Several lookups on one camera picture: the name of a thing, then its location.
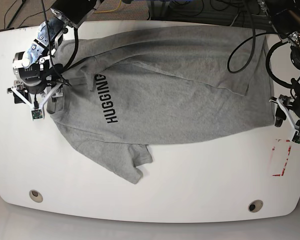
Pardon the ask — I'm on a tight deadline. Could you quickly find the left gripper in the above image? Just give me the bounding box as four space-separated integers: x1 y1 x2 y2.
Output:
269 94 300 132

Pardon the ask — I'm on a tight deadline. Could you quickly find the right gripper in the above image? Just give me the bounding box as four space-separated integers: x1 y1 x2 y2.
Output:
6 80 64 110

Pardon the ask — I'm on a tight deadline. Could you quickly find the grey t-shirt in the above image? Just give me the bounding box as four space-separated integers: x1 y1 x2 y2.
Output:
46 25 274 184

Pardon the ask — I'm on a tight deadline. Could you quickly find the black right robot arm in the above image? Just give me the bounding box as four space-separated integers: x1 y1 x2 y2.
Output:
7 0 102 112

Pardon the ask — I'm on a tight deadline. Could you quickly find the red tape marking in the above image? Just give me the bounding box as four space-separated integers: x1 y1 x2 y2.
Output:
269 139 292 177

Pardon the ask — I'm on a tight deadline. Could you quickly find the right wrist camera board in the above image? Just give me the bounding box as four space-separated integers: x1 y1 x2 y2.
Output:
31 108 45 121

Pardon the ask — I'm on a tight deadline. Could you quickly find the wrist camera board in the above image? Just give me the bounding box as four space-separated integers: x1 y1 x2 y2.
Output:
31 108 45 121
291 131 300 144

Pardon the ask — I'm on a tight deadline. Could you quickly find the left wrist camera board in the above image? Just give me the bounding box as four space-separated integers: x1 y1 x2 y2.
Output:
291 131 300 144

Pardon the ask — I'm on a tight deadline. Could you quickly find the right table cable grommet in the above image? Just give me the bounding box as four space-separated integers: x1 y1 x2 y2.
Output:
248 199 264 213

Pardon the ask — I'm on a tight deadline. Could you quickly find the table cable grommet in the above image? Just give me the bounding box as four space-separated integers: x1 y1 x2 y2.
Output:
29 190 43 203
248 199 264 213

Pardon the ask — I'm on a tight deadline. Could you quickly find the left table cable grommet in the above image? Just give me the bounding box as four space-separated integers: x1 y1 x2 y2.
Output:
29 190 43 203

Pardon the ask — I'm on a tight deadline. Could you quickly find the yellow cable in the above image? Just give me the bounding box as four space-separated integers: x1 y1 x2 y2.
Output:
94 0 123 14

